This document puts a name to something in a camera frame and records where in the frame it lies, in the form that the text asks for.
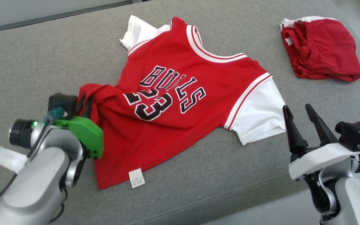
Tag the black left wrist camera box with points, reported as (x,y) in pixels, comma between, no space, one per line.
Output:
(62,101)

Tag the red shorts with white trim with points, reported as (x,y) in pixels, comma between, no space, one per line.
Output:
(323,47)

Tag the red Bulls 23 jersey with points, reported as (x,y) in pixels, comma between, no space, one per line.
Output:
(173,125)

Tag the teal left camera connector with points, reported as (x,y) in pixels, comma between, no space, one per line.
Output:
(56,112)

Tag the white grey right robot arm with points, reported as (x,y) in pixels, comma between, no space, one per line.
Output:
(355,200)

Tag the grey fabric sofa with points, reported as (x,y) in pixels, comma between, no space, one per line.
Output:
(42,62)

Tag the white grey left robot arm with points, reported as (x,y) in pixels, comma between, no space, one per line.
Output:
(36,187)

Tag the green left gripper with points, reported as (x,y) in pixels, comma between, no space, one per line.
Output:
(89,137)

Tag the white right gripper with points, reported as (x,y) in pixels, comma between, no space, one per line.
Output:
(317,161)

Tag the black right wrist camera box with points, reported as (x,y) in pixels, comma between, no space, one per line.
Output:
(355,134)

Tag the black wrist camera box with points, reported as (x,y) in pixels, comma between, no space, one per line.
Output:
(62,101)
(355,134)

